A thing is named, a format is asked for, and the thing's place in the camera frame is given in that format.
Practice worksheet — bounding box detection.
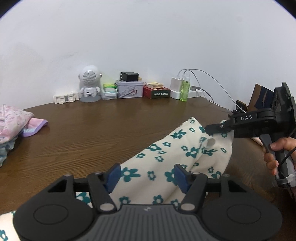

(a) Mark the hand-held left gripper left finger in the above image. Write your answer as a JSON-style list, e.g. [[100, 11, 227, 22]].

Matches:
[[47, 163, 122, 213]]

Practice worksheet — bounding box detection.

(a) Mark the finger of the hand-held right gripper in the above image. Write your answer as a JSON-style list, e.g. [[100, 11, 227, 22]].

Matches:
[[205, 119, 234, 138]]

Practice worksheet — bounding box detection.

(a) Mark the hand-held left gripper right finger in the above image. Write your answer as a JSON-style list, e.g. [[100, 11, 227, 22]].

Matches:
[[173, 164, 248, 212]]

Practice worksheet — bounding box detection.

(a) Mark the cream green floral garment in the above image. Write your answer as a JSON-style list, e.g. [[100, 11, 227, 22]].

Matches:
[[0, 116, 233, 241]]

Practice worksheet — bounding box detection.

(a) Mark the person's right hand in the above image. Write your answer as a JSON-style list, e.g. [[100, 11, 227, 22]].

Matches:
[[264, 137, 296, 176]]

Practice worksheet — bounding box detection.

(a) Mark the black phone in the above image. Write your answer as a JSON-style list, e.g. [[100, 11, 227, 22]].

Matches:
[[235, 100, 248, 113]]

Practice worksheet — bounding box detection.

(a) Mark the brown navy striped object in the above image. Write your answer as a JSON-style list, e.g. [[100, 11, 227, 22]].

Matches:
[[248, 83, 275, 112]]

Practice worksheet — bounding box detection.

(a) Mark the white power strip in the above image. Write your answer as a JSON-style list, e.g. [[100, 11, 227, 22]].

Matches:
[[170, 89, 204, 100]]

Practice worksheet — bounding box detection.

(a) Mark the green spray bottle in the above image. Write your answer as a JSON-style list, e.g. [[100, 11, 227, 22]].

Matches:
[[180, 73, 191, 102]]

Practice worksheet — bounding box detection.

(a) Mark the white charger adapter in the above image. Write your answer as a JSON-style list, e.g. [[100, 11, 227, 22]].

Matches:
[[171, 76, 184, 93]]

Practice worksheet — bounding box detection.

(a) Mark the dark red box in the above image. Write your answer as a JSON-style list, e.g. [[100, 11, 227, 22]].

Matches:
[[143, 86, 171, 100]]

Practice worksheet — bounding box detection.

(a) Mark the pale small box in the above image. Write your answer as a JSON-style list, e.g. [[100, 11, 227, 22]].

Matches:
[[102, 91, 118, 100]]

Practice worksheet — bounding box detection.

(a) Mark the grey printed tin box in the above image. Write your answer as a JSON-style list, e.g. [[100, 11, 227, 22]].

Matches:
[[115, 79, 144, 99]]

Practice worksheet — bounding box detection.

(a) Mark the green white small box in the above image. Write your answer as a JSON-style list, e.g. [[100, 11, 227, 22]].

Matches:
[[102, 83, 118, 92]]

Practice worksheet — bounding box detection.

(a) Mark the white letter ornament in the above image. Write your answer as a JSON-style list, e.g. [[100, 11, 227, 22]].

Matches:
[[53, 91, 80, 105]]

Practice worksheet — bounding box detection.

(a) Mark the pink cloth with lilac trim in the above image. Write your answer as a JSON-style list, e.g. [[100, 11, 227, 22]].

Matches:
[[21, 118, 48, 138]]

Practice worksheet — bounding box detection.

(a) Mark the black charger block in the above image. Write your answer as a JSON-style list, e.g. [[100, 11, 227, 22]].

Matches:
[[120, 72, 139, 82]]

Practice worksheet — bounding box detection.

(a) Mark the white astronaut speaker figure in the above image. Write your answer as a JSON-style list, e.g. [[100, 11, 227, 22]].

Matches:
[[78, 65, 102, 103]]

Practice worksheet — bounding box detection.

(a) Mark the pink dotted garment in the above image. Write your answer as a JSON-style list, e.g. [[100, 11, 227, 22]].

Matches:
[[0, 104, 35, 144]]

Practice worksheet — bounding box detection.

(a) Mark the grey plug cable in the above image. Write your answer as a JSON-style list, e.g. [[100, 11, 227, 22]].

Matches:
[[190, 85, 230, 113]]

